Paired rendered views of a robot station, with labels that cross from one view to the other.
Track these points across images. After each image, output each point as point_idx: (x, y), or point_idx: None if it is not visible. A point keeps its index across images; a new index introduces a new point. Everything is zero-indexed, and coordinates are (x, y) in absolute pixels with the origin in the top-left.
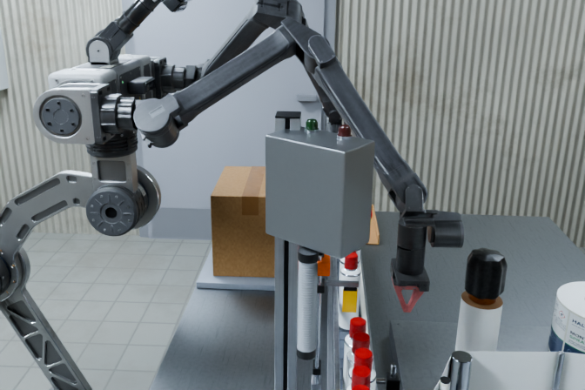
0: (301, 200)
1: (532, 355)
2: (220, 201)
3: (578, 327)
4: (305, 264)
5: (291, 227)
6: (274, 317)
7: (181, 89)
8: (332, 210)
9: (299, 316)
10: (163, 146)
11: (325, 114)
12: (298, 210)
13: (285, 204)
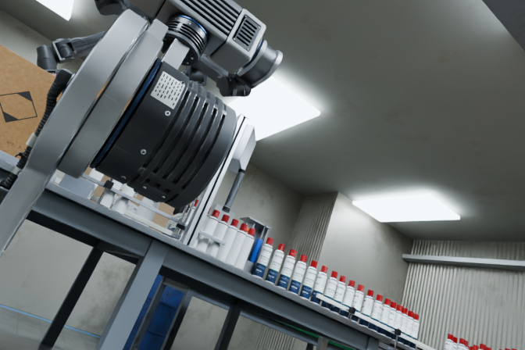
0: (248, 152)
1: (181, 214)
2: None
3: (134, 210)
4: (244, 175)
5: (243, 161)
6: (213, 197)
7: None
8: (248, 158)
9: (234, 194)
10: (226, 96)
11: (48, 48)
12: (246, 155)
13: (246, 151)
